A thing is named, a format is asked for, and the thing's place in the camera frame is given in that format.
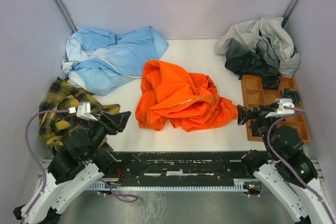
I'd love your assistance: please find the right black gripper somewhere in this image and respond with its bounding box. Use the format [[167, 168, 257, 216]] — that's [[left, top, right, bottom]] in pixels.
[[236, 103, 284, 156]]

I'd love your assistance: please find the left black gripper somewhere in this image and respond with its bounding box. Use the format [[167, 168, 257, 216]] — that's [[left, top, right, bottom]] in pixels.
[[86, 109, 132, 159]]

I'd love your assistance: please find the orange jacket pink lining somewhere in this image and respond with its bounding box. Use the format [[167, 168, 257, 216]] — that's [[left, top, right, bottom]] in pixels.
[[135, 60, 238, 132]]

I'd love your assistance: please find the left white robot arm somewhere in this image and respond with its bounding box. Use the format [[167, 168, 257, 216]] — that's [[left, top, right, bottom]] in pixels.
[[13, 107, 131, 223]]

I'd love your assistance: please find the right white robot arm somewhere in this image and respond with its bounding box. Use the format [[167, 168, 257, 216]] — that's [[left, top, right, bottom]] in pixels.
[[237, 99, 335, 223]]

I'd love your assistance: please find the wooden compartment tray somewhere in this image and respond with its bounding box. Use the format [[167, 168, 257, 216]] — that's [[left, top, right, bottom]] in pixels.
[[241, 75, 311, 144]]

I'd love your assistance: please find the black rolled sock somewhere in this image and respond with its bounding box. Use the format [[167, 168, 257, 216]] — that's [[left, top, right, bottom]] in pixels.
[[261, 75, 281, 90]]

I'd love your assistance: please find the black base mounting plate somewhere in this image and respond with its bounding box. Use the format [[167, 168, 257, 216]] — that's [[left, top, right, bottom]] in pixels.
[[105, 151, 255, 185]]

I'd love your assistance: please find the light blue garment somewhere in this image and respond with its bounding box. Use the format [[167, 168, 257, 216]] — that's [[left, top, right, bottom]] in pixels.
[[61, 26, 169, 95]]

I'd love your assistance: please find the yellow black plaid shirt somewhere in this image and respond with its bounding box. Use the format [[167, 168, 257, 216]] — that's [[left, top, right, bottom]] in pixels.
[[39, 78, 120, 154]]

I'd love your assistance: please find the grey crumpled garment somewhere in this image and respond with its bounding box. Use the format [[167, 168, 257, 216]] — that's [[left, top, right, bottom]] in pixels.
[[214, 16, 301, 78]]

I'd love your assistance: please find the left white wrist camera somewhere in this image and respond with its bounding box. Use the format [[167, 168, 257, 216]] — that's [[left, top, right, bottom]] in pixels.
[[68, 102, 98, 122]]

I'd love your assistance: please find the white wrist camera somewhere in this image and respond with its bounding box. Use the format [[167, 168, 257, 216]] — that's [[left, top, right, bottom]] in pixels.
[[265, 98, 295, 118], [68, 102, 98, 122]]

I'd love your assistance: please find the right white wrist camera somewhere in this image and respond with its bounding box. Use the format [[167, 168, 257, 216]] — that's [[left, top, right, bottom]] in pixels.
[[265, 98, 295, 118]]

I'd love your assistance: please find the white slotted cable duct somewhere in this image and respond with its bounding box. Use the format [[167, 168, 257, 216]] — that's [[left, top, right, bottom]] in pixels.
[[86, 178, 249, 190]]

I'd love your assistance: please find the left aluminium corner rail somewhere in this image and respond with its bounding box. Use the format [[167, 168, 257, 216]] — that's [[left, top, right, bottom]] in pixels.
[[53, 0, 78, 34]]

